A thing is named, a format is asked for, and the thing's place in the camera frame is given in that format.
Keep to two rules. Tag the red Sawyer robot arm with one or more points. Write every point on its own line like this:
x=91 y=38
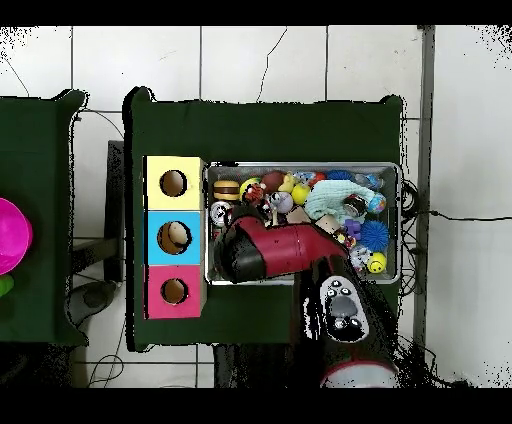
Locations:
x=296 y=248

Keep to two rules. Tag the wooden box with three holes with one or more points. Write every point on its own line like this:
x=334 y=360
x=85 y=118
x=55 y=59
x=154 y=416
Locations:
x=188 y=200

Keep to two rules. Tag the white baseball toy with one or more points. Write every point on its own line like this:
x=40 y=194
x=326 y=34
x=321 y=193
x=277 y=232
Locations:
x=284 y=203

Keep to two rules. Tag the crushed silver drink can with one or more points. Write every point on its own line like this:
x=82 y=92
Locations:
x=220 y=213

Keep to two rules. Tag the brown ball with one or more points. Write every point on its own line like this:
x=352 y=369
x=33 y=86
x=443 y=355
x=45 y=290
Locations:
x=274 y=180

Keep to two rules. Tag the wooden toy hamburger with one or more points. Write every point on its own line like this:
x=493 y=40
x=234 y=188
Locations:
x=226 y=190

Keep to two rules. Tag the wooden cube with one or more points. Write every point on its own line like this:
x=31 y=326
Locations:
x=298 y=216
x=328 y=224

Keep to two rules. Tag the mint green knitted cloth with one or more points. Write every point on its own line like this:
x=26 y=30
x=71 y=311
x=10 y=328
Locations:
x=328 y=196

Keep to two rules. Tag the dark green table cloth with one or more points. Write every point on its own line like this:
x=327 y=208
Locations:
x=260 y=132
x=36 y=140

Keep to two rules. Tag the beige round toy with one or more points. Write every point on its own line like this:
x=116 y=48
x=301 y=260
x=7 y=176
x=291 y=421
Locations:
x=178 y=234

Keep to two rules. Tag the blue spiky rubber ball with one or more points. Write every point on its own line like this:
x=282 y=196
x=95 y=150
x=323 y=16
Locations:
x=374 y=236

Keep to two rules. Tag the yellow smiley ball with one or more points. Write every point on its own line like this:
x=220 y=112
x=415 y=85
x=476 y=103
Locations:
x=376 y=263

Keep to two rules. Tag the black flat panel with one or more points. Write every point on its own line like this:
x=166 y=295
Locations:
x=115 y=180

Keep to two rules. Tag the grey oval base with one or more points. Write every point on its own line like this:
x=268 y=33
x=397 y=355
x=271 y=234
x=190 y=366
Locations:
x=94 y=298

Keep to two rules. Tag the pink plastic bowl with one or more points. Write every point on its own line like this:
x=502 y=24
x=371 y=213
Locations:
x=16 y=236

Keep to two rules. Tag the light green toy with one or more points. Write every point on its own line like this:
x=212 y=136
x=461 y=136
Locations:
x=6 y=286

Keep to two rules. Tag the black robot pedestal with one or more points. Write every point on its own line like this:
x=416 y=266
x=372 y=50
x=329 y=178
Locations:
x=256 y=368

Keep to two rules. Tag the grey metal rail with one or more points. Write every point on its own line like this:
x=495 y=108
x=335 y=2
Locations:
x=426 y=80

